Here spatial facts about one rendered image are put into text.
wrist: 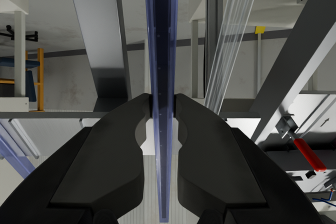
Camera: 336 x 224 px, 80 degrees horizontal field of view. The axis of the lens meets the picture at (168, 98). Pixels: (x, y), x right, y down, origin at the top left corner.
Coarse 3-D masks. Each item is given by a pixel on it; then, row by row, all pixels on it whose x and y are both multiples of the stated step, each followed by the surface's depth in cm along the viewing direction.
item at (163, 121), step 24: (168, 0) 8; (168, 24) 9; (168, 48) 10; (168, 72) 11; (168, 96) 12; (168, 120) 14; (168, 144) 16; (168, 168) 19; (168, 192) 22; (168, 216) 28
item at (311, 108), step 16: (304, 96) 34; (320, 96) 35; (288, 112) 37; (304, 112) 38; (320, 112) 38; (304, 128) 41; (320, 128) 42; (272, 144) 45; (288, 144) 45; (320, 144) 46
